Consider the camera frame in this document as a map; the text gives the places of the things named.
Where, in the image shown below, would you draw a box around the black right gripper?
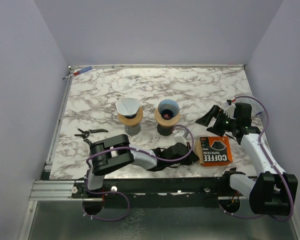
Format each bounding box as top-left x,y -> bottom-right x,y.
196,104 -> 238,137

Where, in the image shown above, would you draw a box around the wooden ring coaster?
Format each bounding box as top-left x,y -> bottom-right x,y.
118,107 -> 143,126
154,109 -> 180,128

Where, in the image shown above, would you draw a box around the blue ribbed dripper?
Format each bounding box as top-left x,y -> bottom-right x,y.
158,99 -> 180,120

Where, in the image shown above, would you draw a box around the clear grey glass carafe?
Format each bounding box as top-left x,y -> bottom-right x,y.
124,124 -> 141,136

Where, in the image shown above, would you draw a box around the blue cone dripper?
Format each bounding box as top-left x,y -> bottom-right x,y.
124,107 -> 141,119

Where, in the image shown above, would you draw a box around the white paper coffee filter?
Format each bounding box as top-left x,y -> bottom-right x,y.
115,98 -> 140,116

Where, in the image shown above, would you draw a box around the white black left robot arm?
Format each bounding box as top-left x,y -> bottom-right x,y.
83,134 -> 199,198

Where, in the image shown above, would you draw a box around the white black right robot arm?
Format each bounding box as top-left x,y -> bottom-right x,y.
196,102 -> 298,217

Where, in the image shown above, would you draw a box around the orange coffee filter box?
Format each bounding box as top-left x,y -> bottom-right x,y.
194,136 -> 233,167

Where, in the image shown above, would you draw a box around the red and black carafe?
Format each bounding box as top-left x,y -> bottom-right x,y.
157,124 -> 174,137

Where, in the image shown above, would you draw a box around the clear plastic parts box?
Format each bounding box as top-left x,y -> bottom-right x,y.
236,97 -> 264,118

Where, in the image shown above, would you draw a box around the black scissors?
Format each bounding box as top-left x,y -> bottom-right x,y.
74,128 -> 109,146

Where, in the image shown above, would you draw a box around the red blue screwdriver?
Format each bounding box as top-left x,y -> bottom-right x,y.
62,66 -> 92,80

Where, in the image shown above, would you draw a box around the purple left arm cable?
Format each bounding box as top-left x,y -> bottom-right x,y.
83,124 -> 195,222

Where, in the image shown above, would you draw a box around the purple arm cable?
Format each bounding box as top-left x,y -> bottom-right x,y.
83,124 -> 195,222
222,95 -> 296,223

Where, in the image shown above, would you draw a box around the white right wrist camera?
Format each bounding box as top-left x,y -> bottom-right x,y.
222,99 -> 235,119

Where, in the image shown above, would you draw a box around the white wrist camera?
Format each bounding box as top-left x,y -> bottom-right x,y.
222,99 -> 235,119
173,131 -> 188,146

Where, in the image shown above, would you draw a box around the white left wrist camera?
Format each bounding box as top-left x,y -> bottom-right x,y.
173,131 -> 188,146

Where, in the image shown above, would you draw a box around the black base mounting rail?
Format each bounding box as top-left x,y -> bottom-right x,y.
71,176 -> 236,208

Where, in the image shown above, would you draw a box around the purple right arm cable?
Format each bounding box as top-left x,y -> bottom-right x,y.
222,95 -> 296,223

